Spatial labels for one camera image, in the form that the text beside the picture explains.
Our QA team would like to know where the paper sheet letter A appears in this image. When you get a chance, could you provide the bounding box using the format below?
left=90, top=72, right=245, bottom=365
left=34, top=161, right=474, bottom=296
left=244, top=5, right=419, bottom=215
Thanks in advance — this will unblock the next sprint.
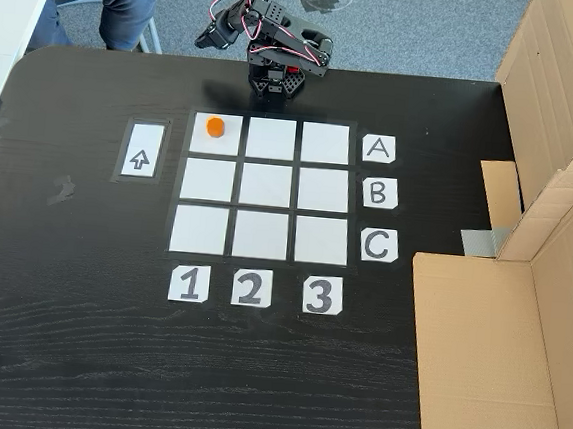
left=360, top=134, right=399, bottom=165

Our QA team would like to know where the red white servo cable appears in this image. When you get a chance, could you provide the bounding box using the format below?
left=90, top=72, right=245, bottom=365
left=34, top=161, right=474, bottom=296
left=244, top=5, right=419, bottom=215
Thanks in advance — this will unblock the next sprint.
left=246, top=27, right=331, bottom=65
left=207, top=0, right=259, bottom=41

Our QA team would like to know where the paper sheet number 1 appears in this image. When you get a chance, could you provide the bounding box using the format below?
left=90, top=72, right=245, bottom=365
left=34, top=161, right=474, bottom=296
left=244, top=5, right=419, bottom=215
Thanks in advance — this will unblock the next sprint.
left=167, top=263, right=212, bottom=305

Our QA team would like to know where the paper sheet letter C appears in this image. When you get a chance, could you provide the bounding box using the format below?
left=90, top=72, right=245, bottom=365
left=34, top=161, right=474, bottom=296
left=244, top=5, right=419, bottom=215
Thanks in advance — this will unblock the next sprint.
left=359, top=227, right=401, bottom=265

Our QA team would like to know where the grey metal chair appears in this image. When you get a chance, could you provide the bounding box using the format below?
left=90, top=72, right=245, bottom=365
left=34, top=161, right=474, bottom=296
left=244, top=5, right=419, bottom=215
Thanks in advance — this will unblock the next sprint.
left=49, top=0, right=169, bottom=56

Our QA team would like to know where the white arrow paper sheet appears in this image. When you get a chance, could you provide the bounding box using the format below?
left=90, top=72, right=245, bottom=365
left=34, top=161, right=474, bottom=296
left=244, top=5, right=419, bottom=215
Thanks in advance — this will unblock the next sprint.
left=118, top=120, right=168, bottom=181

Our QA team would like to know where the brown cardboard box screen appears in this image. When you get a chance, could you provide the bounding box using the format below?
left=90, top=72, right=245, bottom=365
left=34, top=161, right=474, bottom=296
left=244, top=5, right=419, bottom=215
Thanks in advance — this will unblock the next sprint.
left=397, top=155, right=573, bottom=429
left=472, top=0, right=573, bottom=266

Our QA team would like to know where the paper sheet letter B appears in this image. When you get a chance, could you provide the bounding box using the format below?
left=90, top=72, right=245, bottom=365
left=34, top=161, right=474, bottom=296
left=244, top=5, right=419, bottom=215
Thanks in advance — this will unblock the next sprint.
left=361, top=176, right=401, bottom=210

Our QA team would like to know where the paper sheet number 2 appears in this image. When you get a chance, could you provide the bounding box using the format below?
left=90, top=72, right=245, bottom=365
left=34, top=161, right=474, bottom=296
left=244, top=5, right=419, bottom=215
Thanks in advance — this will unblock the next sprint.
left=230, top=266, right=275, bottom=308

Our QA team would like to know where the round orange token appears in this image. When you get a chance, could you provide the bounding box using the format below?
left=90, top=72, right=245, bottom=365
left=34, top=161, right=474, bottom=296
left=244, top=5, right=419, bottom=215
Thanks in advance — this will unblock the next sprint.
left=205, top=115, right=226, bottom=140

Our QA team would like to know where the grey duct tape strip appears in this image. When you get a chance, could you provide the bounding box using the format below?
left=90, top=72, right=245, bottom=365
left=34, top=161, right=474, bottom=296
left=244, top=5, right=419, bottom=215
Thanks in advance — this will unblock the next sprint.
left=458, top=223, right=513, bottom=261

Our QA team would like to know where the paper sheet number 3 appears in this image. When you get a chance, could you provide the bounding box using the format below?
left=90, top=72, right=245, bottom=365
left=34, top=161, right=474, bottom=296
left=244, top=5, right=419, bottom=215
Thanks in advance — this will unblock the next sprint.
left=301, top=274, right=346, bottom=317

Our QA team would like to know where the white nine-square grid sheet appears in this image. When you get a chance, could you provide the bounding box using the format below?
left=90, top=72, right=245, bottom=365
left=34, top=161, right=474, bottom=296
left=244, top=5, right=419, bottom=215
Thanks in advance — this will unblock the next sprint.
left=164, top=105, right=372, bottom=273

